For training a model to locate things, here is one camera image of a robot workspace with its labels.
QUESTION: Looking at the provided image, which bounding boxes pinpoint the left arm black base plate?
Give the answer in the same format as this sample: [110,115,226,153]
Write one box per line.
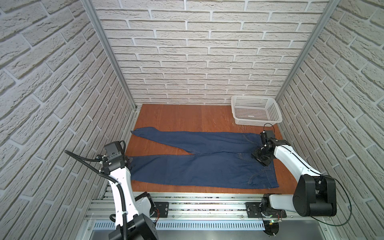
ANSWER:
[151,202,170,219]

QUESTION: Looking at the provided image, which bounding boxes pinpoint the right aluminium corner post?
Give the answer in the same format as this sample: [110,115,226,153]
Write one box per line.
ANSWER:
[275,0,340,102]

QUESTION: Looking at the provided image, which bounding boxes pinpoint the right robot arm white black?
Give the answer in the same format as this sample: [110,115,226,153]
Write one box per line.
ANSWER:
[252,131,337,217]

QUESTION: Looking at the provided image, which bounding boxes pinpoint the aluminium corner post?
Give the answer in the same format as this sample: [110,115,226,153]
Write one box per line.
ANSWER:
[275,0,340,102]
[82,0,138,111]

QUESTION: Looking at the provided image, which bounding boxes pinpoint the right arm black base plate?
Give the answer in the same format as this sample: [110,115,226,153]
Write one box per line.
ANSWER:
[245,202,287,219]

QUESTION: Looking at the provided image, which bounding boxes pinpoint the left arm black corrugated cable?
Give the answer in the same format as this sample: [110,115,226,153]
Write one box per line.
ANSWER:
[64,140,128,240]

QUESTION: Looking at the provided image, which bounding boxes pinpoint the white plastic laundry basket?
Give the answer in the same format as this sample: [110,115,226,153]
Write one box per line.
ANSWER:
[231,96,283,127]

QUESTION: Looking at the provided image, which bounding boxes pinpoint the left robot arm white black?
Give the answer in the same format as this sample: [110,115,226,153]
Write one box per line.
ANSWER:
[99,141,159,240]

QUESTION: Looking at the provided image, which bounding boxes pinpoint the blue denim trousers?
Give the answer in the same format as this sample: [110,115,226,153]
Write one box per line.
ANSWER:
[131,127,279,189]

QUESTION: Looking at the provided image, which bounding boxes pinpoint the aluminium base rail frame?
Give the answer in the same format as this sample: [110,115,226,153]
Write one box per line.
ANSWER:
[74,191,340,240]

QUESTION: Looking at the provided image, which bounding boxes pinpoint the left aluminium corner post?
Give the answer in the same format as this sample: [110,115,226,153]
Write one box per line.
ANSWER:
[82,0,138,111]

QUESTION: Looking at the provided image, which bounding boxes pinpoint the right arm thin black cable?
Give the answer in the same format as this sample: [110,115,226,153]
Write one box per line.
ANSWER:
[262,122,353,228]

